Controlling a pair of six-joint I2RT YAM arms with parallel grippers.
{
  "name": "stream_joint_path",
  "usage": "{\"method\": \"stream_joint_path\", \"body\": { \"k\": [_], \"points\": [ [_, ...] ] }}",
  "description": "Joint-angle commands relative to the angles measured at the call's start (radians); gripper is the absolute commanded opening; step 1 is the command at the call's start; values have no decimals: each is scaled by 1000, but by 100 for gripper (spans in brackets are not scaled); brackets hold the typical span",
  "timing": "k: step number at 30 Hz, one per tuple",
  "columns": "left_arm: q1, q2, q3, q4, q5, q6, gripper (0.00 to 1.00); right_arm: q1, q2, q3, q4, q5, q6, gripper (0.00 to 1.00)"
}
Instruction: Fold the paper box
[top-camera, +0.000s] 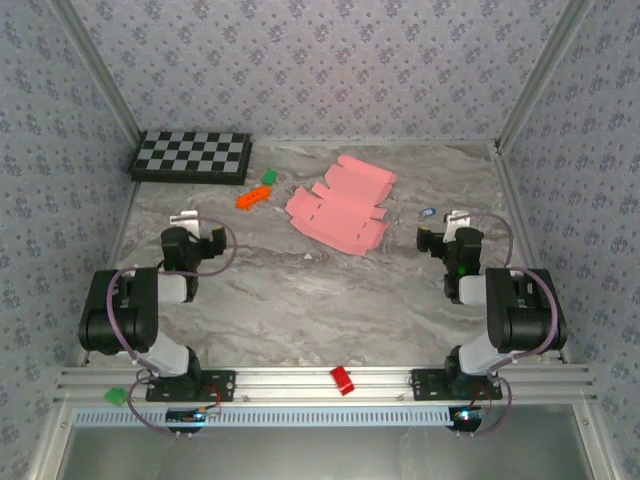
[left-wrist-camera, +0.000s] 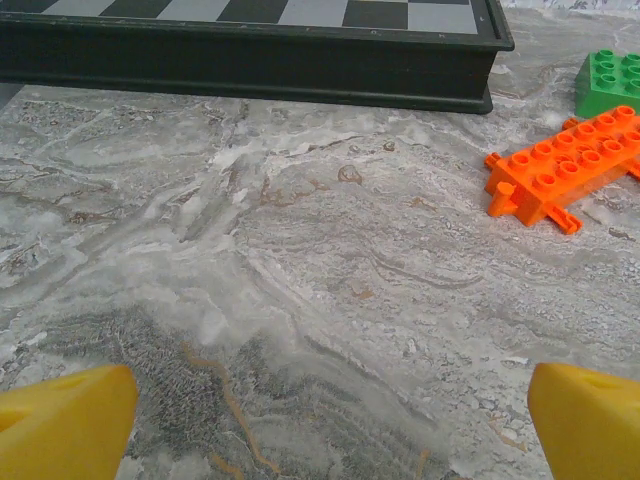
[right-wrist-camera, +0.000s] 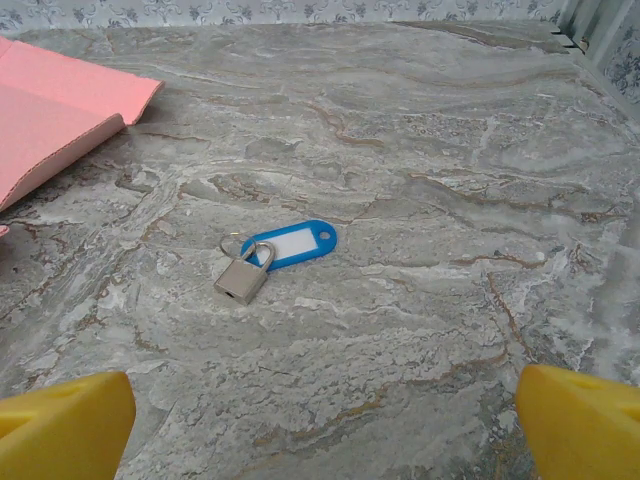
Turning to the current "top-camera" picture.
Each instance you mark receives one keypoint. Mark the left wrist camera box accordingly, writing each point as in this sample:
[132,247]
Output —
[184,219]

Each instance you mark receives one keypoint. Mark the aluminium side rail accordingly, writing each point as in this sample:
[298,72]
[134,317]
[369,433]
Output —
[515,200]
[107,280]

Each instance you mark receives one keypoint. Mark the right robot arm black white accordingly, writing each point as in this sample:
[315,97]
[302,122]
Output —
[520,320]

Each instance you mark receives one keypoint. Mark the wide aluminium base rail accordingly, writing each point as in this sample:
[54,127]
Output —
[300,385]

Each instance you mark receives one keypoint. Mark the red plastic block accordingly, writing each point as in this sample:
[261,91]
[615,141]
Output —
[342,381]

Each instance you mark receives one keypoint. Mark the pink paper box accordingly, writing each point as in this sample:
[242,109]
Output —
[340,210]

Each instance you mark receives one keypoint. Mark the blue key tag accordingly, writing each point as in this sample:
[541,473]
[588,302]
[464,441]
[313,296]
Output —
[426,213]

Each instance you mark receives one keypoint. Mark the black white checkerboard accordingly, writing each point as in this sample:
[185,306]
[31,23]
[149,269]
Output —
[192,157]

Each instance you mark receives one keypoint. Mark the grey metal panel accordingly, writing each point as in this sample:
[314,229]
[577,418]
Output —
[325,452]

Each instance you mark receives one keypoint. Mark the green terminal block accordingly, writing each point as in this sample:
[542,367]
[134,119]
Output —
[115,396]

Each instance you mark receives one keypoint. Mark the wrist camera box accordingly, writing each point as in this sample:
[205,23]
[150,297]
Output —
[457,220]
[184,219]

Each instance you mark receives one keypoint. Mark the small green block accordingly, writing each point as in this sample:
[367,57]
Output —
[270,177]

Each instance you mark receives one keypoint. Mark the orange toy block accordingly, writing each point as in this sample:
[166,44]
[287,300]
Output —
[255,197]

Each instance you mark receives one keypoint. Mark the aluminium frame post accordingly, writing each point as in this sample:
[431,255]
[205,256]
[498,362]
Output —
[547,72]
[95,70]

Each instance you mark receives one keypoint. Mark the thin aluminium wall rail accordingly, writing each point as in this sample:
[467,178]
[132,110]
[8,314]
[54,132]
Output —
[375,142]

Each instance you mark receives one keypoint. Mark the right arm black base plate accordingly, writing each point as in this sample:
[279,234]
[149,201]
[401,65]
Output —
[425,385]

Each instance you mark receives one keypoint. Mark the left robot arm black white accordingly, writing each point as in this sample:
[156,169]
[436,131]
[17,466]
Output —
[120,320]

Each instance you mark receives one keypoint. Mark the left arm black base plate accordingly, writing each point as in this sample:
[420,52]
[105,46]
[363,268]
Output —
[222,385]

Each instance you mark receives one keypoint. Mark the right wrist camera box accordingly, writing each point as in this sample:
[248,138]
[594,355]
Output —
[457,220]

